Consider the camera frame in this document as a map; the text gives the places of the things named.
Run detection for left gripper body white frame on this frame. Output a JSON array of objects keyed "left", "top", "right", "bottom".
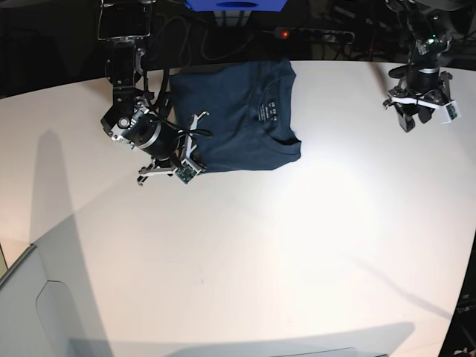
[{"left": 383, "top": 72, "right": 454, "bottom": 115}]

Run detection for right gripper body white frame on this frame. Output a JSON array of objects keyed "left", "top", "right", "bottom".
[{"left": 137, "top": 111, "right": 210, "bottom": 186}]

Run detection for dark blue T-shirt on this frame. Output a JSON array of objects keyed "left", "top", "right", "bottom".
[{"left": 170, "top": 59, "right": 301, "bottom": 173}]

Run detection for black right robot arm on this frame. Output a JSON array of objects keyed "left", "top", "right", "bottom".
[{"left": 97, "top": 1, "right": 212, "bottom": 185}]

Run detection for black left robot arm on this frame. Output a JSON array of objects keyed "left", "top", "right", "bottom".
[{"left": 383, "top": 1, "right": 457, "bottom": 133}]

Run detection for blue box on stand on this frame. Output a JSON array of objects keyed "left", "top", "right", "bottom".
[{"left": 185, "top": 0, "right": 287, "bottom": 12}]

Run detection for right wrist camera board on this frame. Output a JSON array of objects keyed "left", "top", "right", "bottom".
[{"left": 173, "top": 157, "right": 202, "bottom": 184}]

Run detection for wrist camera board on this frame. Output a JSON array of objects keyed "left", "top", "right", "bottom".
[
  {"left": 173, "top": 157, "right": 202, "bottom": 184},
  {"left": 439, "top": 100, "right": 462, "bottom": 124}
]

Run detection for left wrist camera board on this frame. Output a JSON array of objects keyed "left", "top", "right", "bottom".
[{"left": 439, "top": 100, "right": 462, "bottom": 124}]

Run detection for black power strip red switch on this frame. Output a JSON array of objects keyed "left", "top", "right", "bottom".
[{"left": 274, "top": 27, "right": 355, "bottom": 45}]

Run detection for grey cables behind table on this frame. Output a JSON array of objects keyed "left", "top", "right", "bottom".
[{"left": 148, "top": 13, "right": 261, "bottom": 62}]

